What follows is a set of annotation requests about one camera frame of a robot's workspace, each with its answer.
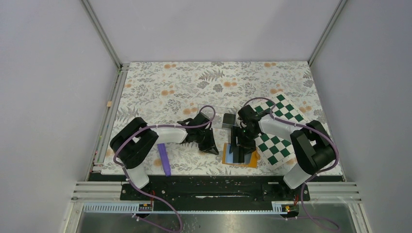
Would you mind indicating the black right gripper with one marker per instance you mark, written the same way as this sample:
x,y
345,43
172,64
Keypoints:
x,y
249,147

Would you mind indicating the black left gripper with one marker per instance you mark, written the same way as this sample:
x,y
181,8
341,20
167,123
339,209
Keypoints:
x,y
210,147

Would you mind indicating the orange leather card holder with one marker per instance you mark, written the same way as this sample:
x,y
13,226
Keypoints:
x,y
251,159

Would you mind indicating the black credit card stack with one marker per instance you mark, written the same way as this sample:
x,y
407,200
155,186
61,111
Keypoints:
x,y
229,120

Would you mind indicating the clear acrylic card box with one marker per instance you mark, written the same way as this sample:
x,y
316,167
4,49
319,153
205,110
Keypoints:
x,y
216,112

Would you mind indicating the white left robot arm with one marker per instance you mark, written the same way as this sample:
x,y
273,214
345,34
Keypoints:
x,y
134,142

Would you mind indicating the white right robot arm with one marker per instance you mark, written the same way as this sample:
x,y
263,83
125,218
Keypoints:
x,y
312,146

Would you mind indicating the green white chessboard mat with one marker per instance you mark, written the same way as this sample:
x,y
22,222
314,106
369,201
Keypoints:
x,y
280,118

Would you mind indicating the floral patterned table mat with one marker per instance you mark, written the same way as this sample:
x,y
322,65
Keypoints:
x,y
165,93

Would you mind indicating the purple marker pen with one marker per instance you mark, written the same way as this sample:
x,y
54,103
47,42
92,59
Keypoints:
x,y
164,159

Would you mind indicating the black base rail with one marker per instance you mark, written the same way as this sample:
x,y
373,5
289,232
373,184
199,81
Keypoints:
x,y
220,193

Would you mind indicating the right aluminium frame post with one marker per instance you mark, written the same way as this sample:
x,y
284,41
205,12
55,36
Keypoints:
x,y
332,21

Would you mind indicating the aluminium frame post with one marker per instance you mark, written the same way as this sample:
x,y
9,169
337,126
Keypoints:
x,y
332,21
101,33

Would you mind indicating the left aluminium frame post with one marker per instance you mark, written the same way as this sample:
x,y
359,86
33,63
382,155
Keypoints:
x,y
101,33

